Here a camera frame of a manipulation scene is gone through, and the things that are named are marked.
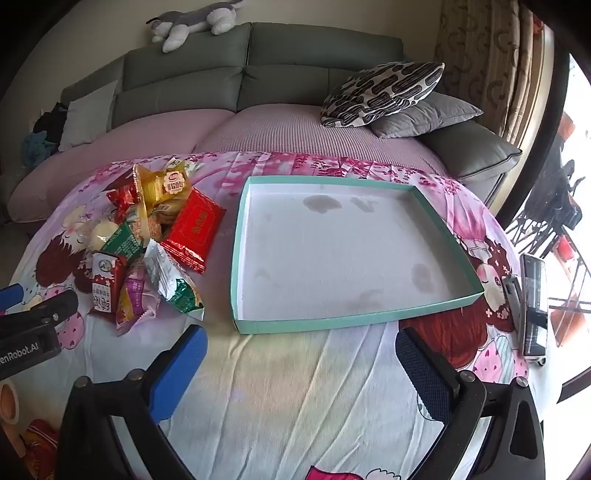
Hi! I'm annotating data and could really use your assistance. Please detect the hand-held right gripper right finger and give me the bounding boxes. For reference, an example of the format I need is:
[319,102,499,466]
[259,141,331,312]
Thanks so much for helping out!
[394,327,546,480]

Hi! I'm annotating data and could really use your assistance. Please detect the clear packet with cream roll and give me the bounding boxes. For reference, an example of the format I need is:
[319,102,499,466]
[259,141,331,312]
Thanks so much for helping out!
[129,208,160,243]

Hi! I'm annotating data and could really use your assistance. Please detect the black folding rack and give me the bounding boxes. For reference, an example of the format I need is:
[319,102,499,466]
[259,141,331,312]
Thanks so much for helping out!
[505,134,583,259]

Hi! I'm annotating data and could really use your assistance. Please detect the grey and white plush toy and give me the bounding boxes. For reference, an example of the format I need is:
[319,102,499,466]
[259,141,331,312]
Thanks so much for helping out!
[147,0,245,52]

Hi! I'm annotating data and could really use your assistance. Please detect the black and white patterned pillow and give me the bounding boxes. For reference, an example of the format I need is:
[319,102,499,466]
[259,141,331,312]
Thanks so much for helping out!
[320,61,445,128]

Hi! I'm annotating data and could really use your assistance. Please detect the small red snack packet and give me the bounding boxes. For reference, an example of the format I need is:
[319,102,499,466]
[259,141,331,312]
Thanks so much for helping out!
[107,178,144,222]

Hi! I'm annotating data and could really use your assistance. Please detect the pink snack packet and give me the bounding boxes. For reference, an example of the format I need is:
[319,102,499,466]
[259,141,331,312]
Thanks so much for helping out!
[115,272,160,337]

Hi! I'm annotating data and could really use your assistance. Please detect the dark red biscuit packet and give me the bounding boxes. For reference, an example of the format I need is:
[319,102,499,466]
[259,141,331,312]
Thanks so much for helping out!
[89,251,127,315]

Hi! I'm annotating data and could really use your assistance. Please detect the large red gold-print packet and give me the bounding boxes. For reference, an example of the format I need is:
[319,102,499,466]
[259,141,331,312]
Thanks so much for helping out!
[161,187,227,275]

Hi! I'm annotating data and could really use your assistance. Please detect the green and white snack packet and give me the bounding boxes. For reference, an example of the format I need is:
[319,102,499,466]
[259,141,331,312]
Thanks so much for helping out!
[144,239,205,321]

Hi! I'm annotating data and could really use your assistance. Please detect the white bun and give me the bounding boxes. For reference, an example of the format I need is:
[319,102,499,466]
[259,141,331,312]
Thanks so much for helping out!
[88,217,125,252]

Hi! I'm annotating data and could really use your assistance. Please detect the dark door frame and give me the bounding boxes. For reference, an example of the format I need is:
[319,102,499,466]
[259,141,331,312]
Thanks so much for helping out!
[492,28,571,217]

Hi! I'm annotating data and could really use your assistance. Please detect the blue cloth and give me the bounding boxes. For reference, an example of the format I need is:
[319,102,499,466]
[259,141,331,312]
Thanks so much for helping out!
[23,131,58,171]

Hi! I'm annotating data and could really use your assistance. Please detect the yellow bread packet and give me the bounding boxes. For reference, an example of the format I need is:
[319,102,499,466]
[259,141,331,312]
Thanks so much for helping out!
[133,164,192,217]

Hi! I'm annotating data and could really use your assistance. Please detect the dark green snack packet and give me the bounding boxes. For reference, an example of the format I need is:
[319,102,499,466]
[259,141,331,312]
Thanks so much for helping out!
[99,222,146,266]

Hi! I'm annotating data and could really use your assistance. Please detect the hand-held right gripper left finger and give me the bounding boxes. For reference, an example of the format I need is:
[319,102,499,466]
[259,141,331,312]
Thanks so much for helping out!
[55,324,208,480]

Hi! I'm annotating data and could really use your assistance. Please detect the teal cardboard box lid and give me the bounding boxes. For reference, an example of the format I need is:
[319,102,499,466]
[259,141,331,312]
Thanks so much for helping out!
[229,174,485,335]

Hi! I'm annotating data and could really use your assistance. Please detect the dark clothes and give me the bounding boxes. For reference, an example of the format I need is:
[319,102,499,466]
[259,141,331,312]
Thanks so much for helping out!
[32,102,69,144]

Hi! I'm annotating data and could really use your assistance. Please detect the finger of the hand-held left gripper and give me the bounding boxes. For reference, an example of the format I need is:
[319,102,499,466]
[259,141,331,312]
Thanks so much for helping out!
[0,283,25,315]
[0,289,80,329]

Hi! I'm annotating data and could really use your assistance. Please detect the pale green biscuit packet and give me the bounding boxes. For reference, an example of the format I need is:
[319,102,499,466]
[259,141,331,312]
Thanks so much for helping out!
[164,156,197,176]

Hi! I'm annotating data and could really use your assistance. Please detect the grey stand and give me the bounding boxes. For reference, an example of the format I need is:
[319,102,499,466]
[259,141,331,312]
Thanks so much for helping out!
[502,274,525,342]

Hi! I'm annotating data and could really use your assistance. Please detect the light grey pillow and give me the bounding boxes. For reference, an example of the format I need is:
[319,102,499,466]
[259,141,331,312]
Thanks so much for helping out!
[58,80,118,151]

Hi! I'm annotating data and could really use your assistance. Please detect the round biscuits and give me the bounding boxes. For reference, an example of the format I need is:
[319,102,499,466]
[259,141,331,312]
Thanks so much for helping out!
[150,200,183,227]

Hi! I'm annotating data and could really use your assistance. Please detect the printed pink blanket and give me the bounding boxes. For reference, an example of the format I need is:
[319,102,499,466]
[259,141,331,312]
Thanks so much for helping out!
[0,150,543,480]

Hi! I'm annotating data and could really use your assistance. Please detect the grey-green sofa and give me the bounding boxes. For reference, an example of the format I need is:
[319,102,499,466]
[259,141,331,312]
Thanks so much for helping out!
[0,22,522,222]

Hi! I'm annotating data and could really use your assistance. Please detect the black phone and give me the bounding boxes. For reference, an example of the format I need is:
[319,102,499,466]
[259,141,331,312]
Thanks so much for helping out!
[519,253,550,363]

